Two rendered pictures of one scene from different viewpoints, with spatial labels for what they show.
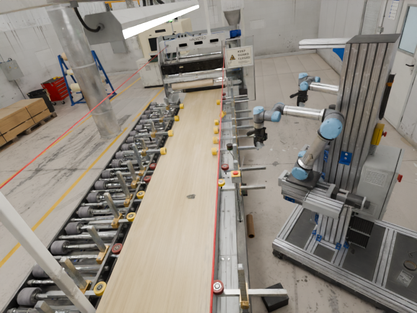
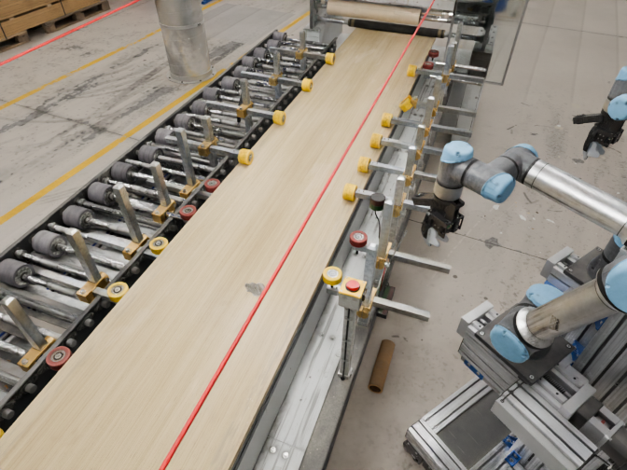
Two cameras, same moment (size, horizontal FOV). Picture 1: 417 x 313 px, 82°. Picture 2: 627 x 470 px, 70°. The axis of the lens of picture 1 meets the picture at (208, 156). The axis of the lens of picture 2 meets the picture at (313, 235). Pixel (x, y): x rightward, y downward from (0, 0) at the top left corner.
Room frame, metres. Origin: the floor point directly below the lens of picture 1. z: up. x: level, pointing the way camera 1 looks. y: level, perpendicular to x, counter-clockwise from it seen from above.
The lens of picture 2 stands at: (0.57, -0.25, 2.29)
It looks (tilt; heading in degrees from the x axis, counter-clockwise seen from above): 43 degrees down; 11
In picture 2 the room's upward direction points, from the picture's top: straight up
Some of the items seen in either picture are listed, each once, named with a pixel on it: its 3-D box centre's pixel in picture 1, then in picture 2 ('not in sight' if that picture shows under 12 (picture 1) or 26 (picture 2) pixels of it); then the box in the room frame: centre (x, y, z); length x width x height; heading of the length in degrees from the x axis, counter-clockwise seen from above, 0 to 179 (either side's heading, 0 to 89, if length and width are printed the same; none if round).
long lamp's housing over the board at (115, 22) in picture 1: (174, 9); not in sight; (2.03, 0.06, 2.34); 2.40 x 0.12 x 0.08; 171
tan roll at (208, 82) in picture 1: (203, 82); (397, 14); (4.65, -0.13, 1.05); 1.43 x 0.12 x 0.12; 81
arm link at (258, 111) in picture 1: (259, 114); (455, 164); (1.61, -0.42, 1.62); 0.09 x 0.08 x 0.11; 53
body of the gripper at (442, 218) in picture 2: (260, 133); (444, 212); (1.61, -0.42, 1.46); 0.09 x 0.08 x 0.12; 46
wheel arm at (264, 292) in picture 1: (250, 292); not in sight; (0.79, -0.12, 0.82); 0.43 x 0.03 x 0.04; 81
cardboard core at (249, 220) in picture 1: (250, 225); (382, 365); (1.95, -0.36, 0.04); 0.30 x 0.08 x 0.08; 171
